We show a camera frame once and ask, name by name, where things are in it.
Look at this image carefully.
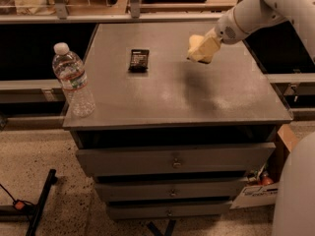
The yellow sponge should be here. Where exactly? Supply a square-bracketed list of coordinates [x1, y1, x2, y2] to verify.
[187, 34, 212, 64]

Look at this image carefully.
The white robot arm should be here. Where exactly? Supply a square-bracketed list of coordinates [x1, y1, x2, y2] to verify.
[187, 0, 315, 236]

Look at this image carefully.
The black rxbar chocolate wrapper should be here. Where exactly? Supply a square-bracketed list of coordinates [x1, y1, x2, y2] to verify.
[129, 49, 150, 73]

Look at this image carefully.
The grey drawer cabinet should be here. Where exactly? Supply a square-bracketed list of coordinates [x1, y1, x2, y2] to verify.
[64, 22, 291, 207]

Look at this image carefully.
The grey top drawer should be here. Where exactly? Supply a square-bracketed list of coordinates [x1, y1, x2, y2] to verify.
[76, 143, 276, 177]

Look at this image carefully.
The grey drawer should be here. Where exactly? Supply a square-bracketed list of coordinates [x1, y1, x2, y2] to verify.
[106, 201, 232, 220]
[95, 178, 245, 203]
[76, 143, 276, 177]

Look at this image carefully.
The clear plastic water bottle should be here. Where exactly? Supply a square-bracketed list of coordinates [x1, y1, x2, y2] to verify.
[52, 42, 95, 117]

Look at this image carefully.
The orange bottle in box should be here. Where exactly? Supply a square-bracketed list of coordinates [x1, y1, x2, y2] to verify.
[260, 171, 274, 186]

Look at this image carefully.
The cardboard box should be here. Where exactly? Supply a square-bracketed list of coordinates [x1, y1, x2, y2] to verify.
[231, 125, 299, 209]

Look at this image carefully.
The grey middle drawer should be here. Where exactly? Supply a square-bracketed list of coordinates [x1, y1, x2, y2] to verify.
[95, 178, 245, 203]

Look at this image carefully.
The grey bottom drawer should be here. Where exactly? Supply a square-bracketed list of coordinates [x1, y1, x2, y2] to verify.
[106, 201, 232, 220]

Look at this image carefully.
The black metal stand leg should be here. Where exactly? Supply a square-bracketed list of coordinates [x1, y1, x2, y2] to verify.
[26, 169, 58, 236]

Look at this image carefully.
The metal shelf rail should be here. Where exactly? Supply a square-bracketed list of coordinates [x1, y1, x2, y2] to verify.
[0, 0, 255, 26]

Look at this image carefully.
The orange cable tag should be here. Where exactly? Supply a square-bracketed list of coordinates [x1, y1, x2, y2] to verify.
[13, 200, 26, 210]

